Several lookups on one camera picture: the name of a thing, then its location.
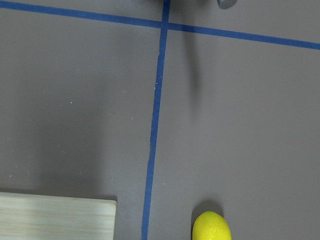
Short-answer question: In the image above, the metal scoop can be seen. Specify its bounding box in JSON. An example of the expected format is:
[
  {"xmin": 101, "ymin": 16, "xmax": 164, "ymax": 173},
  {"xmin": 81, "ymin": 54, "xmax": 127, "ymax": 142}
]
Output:
[{"xmin": 217, "ymin": 0, "xmax": 237, "ymax": 10}]

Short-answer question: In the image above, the yellow lemon left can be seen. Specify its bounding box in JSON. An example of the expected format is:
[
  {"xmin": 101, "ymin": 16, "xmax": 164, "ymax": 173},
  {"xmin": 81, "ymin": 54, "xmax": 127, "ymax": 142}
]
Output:
[{"xmin": 191, "ymin": 211, "xmax": 232, "ymax": 240}]

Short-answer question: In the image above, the wooden cutting board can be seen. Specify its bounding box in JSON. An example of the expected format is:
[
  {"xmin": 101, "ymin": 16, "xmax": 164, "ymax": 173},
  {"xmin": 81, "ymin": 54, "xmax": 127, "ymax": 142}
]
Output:
[{"xmin": 0, "ymin": 192, "xmax": 117, "ymax": 240}]

